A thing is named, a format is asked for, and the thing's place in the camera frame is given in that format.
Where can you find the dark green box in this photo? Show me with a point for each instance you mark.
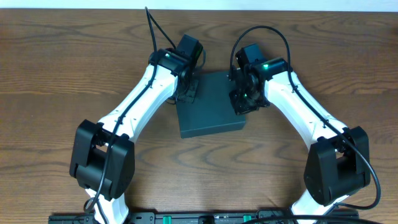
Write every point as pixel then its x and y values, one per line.
pixel 210 112

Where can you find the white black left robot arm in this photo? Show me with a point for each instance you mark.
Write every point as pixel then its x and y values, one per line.
pixel 103 160

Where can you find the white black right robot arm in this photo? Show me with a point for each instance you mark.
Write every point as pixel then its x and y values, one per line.
pixel 338 157

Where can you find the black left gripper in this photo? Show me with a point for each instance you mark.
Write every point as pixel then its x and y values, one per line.
pixel 189 92

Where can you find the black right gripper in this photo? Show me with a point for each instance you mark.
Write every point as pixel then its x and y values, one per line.
pixel 240 107

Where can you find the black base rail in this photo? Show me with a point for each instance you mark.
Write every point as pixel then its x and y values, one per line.
pixel 171 218

